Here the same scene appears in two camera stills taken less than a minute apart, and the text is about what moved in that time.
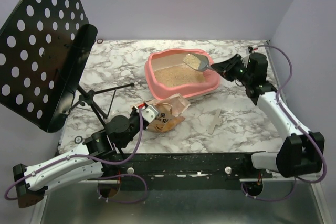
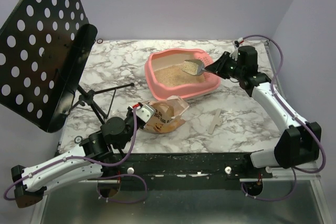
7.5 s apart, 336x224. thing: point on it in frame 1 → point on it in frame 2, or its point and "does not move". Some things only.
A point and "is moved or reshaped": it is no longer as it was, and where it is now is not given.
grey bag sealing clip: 217,121 does not move
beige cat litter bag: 169,109 is moved or reshaped
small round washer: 78,139 does not move
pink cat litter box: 186,71 does not move
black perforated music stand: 44,48 does not move
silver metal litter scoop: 198,62 → 194,67
